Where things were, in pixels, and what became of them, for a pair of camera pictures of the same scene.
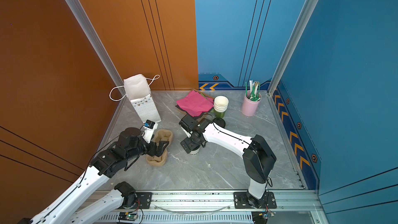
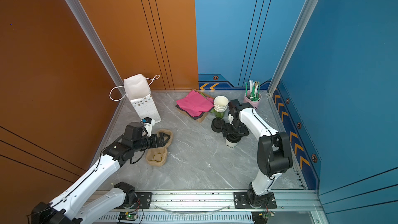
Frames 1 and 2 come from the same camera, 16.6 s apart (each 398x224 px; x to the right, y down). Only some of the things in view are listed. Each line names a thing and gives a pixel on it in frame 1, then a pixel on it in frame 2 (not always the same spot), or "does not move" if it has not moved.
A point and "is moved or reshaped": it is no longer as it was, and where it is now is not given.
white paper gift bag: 137,90 does not move
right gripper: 189,145 → 242,132
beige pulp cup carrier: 160,135 does not move
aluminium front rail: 302,207 does not move
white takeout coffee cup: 194,152 is moved or reshaped
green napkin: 205,97 does not move
